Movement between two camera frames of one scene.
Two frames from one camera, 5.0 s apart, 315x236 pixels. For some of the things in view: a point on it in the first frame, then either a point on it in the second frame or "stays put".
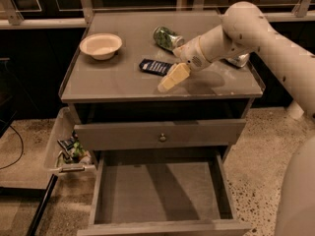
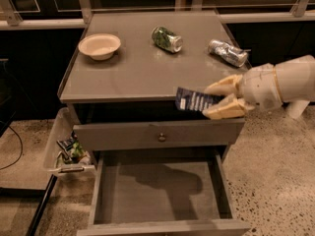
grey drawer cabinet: x=161 y=166 stays put
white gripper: x=191 y=55 to x=260 y=87
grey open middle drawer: x=162 y=193 stays put
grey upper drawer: x=161 y=134 stays put
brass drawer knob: x=162 y=138 stays put
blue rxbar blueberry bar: x=154 y=67 to x=186 y=99
